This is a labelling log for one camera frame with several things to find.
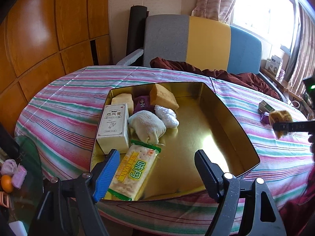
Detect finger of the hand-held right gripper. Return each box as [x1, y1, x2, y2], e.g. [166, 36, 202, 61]
[272, 120, 315, 132]

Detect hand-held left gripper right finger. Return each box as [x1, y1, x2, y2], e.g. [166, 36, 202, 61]
[194, 149, 287, 236]

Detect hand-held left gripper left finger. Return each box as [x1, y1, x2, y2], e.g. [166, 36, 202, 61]
[30, 149, 121, 236]

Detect yellow sponge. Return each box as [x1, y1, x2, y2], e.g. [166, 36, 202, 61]
[269, 110, 294, 139]

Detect green-trimmed cracker packet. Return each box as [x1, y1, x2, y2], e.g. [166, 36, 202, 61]
[107, 140, 161, 201]

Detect gold tin box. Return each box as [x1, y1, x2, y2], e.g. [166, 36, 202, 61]
[90, 82, 260, 202]

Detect cream knitted cloth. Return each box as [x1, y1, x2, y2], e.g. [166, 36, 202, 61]
[128, 110, 166, 144]

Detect white plastic bag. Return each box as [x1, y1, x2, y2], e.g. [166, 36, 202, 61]
[154, 105, 180, 129]

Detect yellow sponge block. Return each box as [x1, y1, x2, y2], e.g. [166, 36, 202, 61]
[149, 84, 180, 110]

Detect wooden side table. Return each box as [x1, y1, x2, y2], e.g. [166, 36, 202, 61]
[259, 66, 306, 104]

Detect small green box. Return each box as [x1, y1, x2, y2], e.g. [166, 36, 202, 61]
[258, 100, 275, 113]

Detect white carton box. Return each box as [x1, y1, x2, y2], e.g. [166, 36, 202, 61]
[265, 55, 283, 77]

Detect white medicine box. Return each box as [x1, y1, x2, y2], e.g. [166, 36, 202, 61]
[96, 104, 130, 153]

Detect pale sponge block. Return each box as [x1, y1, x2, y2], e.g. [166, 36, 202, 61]
[111, 93, 134, 113]

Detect glass side table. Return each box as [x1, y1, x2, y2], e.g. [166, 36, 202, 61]
[0, 135, 45, 227]

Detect person's red trousers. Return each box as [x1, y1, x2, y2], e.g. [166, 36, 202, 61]
[279, 152, 315, 236]

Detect striped tablecloth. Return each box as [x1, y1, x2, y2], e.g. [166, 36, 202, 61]
[13, 65, 315, 231]

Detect maroon blanket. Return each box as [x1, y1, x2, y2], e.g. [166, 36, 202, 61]
[150, 57, 281, 100]

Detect orange fruit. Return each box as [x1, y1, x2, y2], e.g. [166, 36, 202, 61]
[1, 175, 14, 193]

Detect window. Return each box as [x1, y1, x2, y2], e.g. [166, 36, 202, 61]
[231, 0, 296, 52]

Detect grey yellow blue sofa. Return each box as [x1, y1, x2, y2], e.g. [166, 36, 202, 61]
[116, 14, 289, 101]

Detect black rolled mat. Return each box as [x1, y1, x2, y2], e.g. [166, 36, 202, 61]
[126, 5, 150, 57]

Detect wooden wardrobe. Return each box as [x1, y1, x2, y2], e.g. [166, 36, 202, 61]
[0, 0, 110, 136]

